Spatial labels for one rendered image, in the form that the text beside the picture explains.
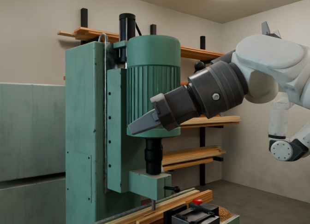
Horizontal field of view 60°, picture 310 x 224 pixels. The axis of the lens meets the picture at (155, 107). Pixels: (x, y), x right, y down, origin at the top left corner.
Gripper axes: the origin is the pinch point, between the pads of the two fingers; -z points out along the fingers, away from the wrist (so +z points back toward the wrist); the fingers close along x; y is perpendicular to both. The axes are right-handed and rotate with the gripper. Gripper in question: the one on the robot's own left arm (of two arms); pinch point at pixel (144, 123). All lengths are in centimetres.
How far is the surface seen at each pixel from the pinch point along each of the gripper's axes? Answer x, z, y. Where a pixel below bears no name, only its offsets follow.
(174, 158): 296, -20, -1
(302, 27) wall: 311, 210, 84
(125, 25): 36, 4, 42
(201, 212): 29.8, 0.7, -23.7
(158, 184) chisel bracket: 35.6, -8.2, -12.4
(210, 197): 68, 4, -27
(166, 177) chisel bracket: 38.4, -5.3, -11.5
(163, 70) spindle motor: 27.3, 8.5, 17.2
